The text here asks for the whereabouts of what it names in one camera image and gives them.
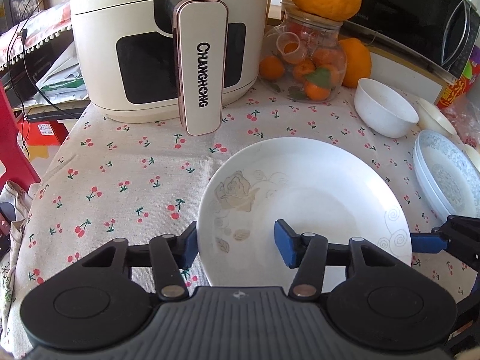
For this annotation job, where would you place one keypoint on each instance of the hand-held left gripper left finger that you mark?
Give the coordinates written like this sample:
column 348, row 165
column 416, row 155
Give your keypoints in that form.
column 189, row 247

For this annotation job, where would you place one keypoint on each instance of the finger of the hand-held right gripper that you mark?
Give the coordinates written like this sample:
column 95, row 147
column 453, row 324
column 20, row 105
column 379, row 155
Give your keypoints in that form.
column 427, row 242

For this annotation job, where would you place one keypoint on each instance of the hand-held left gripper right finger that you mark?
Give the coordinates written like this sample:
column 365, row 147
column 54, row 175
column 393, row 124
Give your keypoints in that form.
column 287, row 245

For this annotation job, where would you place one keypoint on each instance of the white rose print plate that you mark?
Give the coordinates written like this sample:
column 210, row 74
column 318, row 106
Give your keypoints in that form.
column 318, row 195

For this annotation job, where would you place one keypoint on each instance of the cream bowl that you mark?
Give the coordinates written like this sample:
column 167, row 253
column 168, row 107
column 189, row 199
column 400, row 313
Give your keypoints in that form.
column 435, row 118

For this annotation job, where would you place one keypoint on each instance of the blue patterned plate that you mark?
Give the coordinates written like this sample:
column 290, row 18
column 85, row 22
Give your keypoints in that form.
column 420, row 182
column 448, row 180

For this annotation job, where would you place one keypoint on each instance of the cherry print tablecloth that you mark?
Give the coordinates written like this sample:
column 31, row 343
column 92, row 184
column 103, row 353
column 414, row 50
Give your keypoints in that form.
column 131, row 165

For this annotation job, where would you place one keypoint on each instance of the white speckled bowl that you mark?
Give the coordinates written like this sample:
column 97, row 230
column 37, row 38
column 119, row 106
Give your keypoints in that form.
column 386, row 108

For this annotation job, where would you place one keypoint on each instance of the pile of small mandarins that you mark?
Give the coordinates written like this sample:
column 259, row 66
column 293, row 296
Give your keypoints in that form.
column 318, row 90

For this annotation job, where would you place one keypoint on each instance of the red printed box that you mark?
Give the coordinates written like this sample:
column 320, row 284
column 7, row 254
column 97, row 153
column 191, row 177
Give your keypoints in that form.
column 455, row 86

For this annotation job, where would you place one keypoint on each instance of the small mandarin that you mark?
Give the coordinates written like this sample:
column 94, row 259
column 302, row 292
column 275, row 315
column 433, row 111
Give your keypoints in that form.
column 272, row 68

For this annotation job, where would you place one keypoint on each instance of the beige cloth bag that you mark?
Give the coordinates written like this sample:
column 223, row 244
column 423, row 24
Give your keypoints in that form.
column 15, row 202

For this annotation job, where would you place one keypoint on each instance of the large orange citrus fruit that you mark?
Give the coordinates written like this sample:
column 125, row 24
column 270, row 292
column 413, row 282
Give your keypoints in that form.
column 356, row 63

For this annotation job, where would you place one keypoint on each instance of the red plastic chair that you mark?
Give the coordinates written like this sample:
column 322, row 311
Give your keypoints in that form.
column 15, row 146

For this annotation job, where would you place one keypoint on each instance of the stack of papers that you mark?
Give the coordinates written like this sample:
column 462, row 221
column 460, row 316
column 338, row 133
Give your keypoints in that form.
column 63, row 77

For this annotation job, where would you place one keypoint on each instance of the glass jar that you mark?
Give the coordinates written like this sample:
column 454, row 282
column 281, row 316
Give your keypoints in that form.
column 330, row 37

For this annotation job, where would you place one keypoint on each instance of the black microwave oven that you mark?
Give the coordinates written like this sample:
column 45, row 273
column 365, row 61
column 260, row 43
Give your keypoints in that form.
column 405, row 3

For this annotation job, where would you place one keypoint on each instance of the white air fryer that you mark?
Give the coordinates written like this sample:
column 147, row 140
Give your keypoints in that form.
column 123, row 15

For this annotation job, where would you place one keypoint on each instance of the lace trimmed cloth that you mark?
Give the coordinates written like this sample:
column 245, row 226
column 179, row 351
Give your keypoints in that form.
column 41, row 26

